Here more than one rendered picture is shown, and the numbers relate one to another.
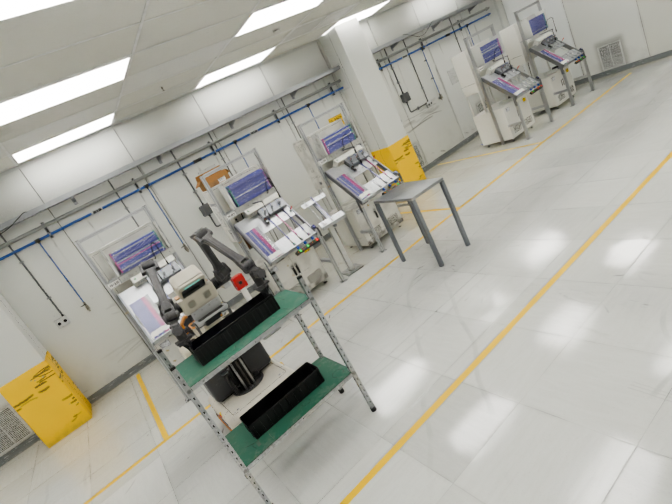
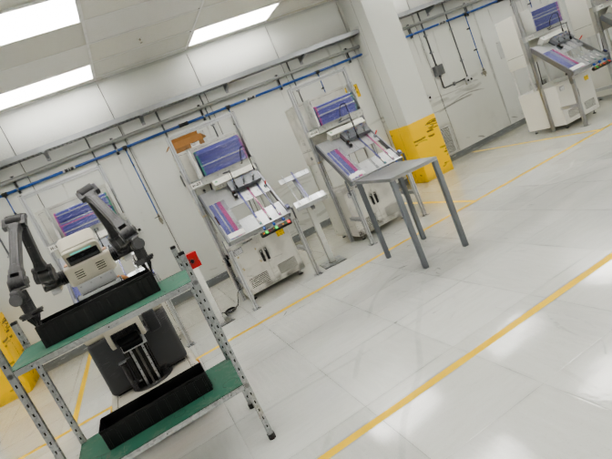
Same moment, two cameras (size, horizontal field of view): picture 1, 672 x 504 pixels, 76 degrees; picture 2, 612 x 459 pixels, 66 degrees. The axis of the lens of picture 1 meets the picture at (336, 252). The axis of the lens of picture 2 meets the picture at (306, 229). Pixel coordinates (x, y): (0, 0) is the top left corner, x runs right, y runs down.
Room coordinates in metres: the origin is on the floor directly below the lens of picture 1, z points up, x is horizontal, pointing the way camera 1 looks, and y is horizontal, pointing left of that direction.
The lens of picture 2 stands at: (0.38, -0.64, 1.38)
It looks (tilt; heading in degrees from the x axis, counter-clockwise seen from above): 11 degrees down; 8
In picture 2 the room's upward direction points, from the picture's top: 24 degrees counter-clockwise
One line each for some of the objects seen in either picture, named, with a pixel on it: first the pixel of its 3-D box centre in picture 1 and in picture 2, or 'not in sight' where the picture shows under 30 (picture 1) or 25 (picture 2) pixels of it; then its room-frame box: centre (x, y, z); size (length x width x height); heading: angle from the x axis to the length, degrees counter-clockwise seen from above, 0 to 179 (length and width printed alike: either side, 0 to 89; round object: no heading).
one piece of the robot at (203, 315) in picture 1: (212, 317); (103, 293); (2.96, 1.00, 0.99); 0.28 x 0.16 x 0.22; 118
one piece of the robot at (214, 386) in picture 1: (225, 351); (132, 337); (3.30, 1.18, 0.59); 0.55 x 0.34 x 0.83; 118
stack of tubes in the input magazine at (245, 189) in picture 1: (248, 187); (220, 155); (5.36, 0.57, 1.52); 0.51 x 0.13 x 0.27; 116
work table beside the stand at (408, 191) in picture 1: (420, 222); (409, 211); (4.49, -0.97, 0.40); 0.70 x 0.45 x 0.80; 22
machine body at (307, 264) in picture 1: (288, 273); (260, 258); (5.45, 0.68, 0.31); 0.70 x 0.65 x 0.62; 116
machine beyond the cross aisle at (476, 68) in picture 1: (492, 87); (545, 61); (7.68, -3.79, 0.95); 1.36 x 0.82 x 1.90; 26
